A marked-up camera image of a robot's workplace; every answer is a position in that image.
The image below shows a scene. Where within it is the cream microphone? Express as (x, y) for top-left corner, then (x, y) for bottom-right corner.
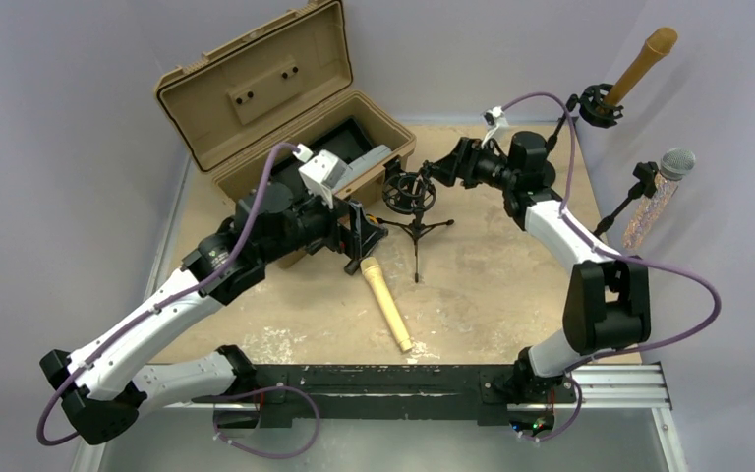
(360, 257), (413, 353)

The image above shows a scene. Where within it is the black tripod microphone stand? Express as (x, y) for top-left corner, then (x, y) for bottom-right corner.
(377, 161), (455, 283)

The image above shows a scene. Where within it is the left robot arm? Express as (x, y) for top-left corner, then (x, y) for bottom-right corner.
(39, 183), (387, 445)

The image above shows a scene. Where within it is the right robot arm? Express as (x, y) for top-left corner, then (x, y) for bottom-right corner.
(423, 131), (651, 401)

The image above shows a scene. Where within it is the black round base stand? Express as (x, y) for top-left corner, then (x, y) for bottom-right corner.
(546, 83), (623, 154)

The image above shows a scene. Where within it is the black stand for silver microphone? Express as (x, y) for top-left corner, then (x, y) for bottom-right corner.
(593, 161), (659, 238)

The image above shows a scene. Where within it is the silver glitter microphone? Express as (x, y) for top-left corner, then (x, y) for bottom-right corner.
(622, 147), (696, 252)

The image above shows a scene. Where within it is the brown microphone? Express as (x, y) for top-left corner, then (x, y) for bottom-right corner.
(604, 27), (678, 106)

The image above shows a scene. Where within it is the grey plastic case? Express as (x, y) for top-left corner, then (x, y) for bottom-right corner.
(333, 145), (391, 193)

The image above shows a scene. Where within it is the black toolbox tray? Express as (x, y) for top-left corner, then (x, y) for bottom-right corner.
(271, 116), (375, 195)

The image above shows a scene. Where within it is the tan plastic toolbox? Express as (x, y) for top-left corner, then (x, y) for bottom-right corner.
(154, 1), (416, 207)

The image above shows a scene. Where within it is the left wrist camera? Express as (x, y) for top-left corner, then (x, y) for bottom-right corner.
(298, 150), (351, 209)

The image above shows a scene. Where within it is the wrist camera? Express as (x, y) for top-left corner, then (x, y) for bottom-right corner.
(483, 106), (509, 144)
(298, 150), (351, 209)

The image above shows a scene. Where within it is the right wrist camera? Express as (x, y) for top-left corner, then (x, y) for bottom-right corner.
(483, 106), (509, 144)

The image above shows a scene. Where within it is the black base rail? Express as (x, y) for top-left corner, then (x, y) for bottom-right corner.
(214, 363), (581, 430)

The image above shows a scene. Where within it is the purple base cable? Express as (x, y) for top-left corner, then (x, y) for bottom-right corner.
(212, 384), (322, 461)

